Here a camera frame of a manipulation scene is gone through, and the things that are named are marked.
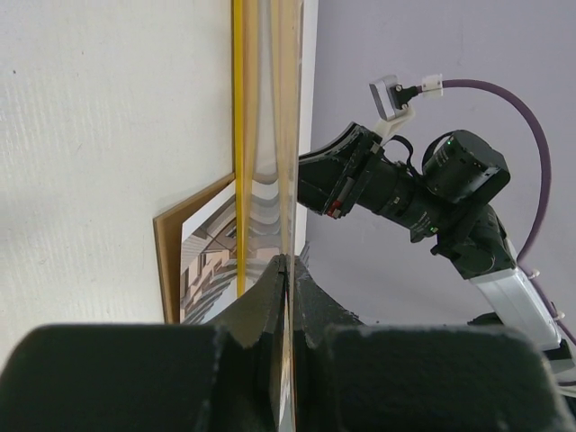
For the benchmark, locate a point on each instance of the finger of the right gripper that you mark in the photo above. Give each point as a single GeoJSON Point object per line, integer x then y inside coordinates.
{"type": "Point", "coordinates": [320, 194]}
{"type": "Point", "coordinates": [339, 149]}

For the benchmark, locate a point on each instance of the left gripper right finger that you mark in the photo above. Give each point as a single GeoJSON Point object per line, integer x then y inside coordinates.
{"type": "Point", "coordinates": [354, 377]}

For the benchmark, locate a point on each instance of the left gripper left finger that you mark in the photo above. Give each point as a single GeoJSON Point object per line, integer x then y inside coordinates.
{"type": "Point", "coordinates": [224, 375]}

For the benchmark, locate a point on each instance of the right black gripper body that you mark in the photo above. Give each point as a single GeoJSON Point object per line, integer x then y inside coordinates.
{"type": "Point", "coordinates": [371, 180]}

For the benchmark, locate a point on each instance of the yellow wooden picture frame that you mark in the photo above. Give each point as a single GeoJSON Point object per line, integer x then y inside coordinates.
{"type": "Point", "coordinates": [267, 53]}

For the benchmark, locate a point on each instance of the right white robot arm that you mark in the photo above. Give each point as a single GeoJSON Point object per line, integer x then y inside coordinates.
{"type": "Point", "coordinates": [447, 199]}

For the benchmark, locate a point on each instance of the street photo on board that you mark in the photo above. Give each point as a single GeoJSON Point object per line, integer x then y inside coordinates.
{"type": "Point", "coordinates": [198, 254]}

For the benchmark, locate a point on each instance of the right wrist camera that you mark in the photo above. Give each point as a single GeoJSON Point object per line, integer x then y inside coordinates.
{"type": "Point", "coordinates": [392, 101]}

